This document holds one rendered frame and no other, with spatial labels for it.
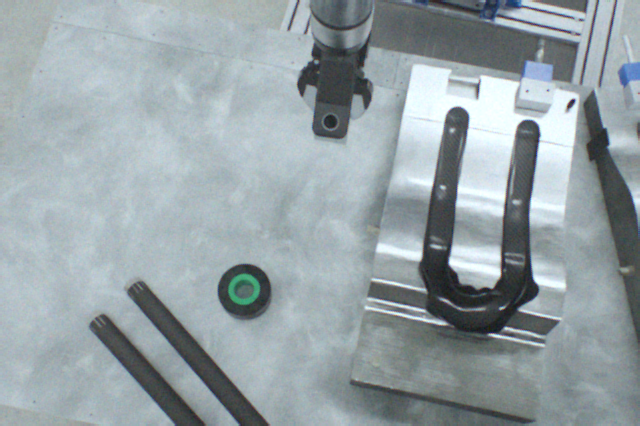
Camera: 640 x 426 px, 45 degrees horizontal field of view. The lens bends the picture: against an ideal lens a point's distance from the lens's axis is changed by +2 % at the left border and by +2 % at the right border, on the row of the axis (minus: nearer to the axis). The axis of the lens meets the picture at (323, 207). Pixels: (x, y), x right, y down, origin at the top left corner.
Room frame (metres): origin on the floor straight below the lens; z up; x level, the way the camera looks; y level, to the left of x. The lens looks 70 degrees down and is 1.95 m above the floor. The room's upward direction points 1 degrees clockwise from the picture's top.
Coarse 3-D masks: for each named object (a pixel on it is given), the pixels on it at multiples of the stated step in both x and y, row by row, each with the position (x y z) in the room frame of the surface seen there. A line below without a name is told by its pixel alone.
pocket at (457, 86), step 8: (448, 80) 0.60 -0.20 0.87; (456, 80) 0.60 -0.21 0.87; (464, 80) 0.60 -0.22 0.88; (472, 80) 0.60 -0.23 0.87; (480, 80) 0.59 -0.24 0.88; (448, 88) 0.59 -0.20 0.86; (456, 88) 0.59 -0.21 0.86; (464, 88) 0.59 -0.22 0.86; (472, 88) 0.59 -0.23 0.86; (456, 96) 0.58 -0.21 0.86; (464, 96) 0.58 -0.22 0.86; (472, 96) 0.58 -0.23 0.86
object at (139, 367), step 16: (96, 320) 0.22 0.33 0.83; (112, 336) 0.19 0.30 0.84; (112, 352) 0.17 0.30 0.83; (128, 352) 0.17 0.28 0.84; (128, 368) 0.14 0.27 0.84; (144, 368) 0.14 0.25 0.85; (144, 384) 0.12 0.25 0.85; (160, 384) 0.12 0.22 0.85; (160, 400) 0.10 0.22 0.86; (176, 400) 0.10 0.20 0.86; (176, 416) 0.08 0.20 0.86; (192, 416) 0.08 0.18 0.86
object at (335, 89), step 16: (336, 64) 0.48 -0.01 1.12; (352, 64) 0.48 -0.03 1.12; (320, 80) 0.47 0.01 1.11; (336, 80) 0.47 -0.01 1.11; (352, 80) 0.47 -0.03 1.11; (320, 96) 0.45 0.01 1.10; (336, 96) 0.45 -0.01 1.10; (352, 96) 0.45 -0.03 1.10; (320, 112) 0.43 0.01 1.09; (336, 112) 0.43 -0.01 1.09; (320, 128) 0.41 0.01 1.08; (336, 128) 0.41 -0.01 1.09
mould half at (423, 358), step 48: (432, 96) 0.56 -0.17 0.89; (480, 96) 0.56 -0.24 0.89; (576, 96) 0.57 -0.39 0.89; (432, 144) 0.48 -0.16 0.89; (480, 144) 0.48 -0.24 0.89; (480, 192) 0.41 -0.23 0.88; (384, 240) 0.31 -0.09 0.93; (480, 240) 0.32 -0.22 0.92; (384, 288) 0.25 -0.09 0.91; (480, 288) 0.25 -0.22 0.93; (384, 336) 0.19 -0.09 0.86; (432, 336) 0.19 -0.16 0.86; (480, 336) 0.19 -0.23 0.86; (528, 336) 0.20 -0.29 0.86; (384, 384) 0.13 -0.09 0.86; (432, 384) 0.13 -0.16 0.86; (480, 384) 0.13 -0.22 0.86; (528, 384) 0.13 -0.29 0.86
